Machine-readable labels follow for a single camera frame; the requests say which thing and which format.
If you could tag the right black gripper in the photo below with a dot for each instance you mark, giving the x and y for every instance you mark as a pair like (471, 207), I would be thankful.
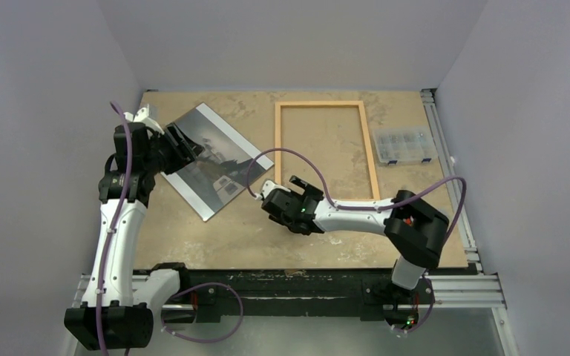
(300, 197)

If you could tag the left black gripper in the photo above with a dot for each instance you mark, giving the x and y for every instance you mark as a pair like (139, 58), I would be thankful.
(182, 157)

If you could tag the photo with glass pane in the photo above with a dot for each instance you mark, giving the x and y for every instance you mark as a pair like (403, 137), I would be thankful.
(226, 162)

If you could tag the wooden picture frame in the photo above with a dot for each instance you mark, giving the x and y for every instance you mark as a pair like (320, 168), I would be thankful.
(334, 136)

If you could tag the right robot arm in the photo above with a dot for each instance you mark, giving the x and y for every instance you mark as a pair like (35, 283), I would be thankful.
(415, 228)

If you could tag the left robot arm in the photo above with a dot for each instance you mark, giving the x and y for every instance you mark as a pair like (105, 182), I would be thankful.
(113, 314)

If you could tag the clear plastic screw box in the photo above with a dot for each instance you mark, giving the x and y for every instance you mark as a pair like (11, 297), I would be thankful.
(407, 145)

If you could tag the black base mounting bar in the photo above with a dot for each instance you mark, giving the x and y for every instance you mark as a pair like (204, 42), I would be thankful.
(364, 293)

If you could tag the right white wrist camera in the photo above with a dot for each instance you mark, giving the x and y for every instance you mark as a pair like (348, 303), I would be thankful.
(267, 187)

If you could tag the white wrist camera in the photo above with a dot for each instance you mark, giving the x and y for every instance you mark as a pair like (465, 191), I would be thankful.
(267, 187)
(146, 115)

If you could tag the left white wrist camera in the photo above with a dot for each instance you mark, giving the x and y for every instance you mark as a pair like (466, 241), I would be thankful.
(146, 115)

